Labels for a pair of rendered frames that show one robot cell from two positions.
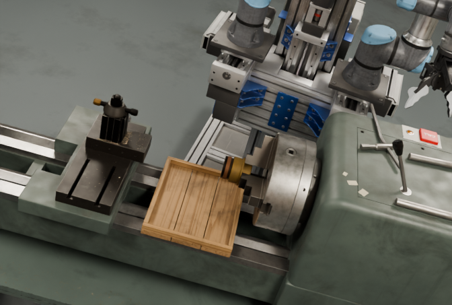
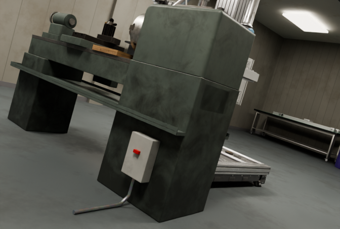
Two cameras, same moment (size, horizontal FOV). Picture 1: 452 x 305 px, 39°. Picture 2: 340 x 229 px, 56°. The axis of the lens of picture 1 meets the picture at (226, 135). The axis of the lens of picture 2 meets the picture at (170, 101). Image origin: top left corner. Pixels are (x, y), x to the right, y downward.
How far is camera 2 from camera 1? 2.54 m
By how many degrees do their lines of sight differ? 49
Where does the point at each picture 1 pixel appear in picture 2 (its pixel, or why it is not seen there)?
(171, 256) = (99, 62)
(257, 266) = (125, 60)
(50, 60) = not seen: hidden behind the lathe
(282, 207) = (138, 24)
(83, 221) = (75, 39)
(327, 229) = (146, 19)
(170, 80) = not seen: hidden behind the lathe
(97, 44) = not seen: hidden behind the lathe
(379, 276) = (164, 43)
